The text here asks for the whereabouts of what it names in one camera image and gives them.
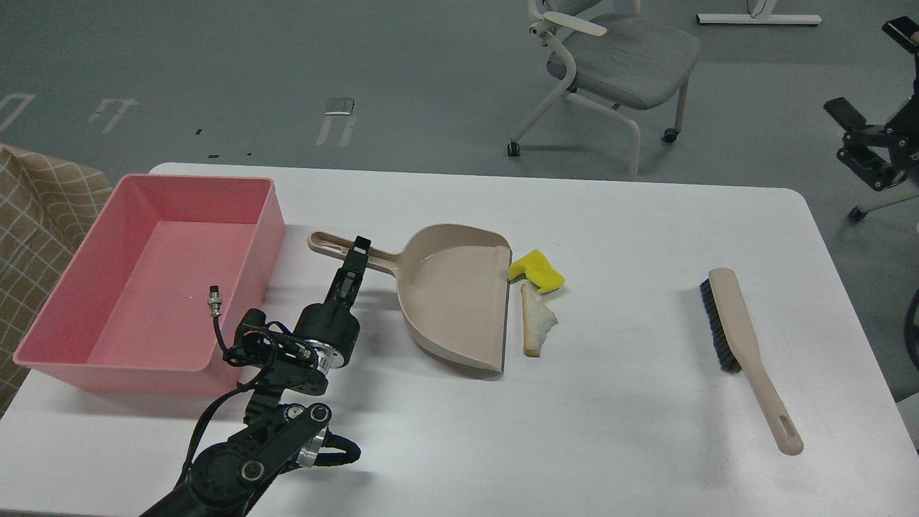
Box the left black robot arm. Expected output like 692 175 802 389
146 236 370 516

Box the white chair leg with caster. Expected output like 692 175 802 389
846 192 918 223

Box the grey office chair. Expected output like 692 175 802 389
506 1 701 180

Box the tan checkered cloth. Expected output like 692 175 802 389
1 144 113 412

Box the beige plastic dustpan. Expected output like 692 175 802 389
307 223 513 377

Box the yellow sponge piece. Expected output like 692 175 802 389
508 249 566 294

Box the silver floor socket plate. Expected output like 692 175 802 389
324 98 355 116

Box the white bread slice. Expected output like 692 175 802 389
520 279 558 358

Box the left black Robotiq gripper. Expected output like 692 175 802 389
293 236 371 368

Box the white desk leg base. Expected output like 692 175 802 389
695 1 823 27

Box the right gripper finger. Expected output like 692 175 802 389
824 97 918 191
882 16 918 52

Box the pink plastic bin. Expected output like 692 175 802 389
14 174 285 396

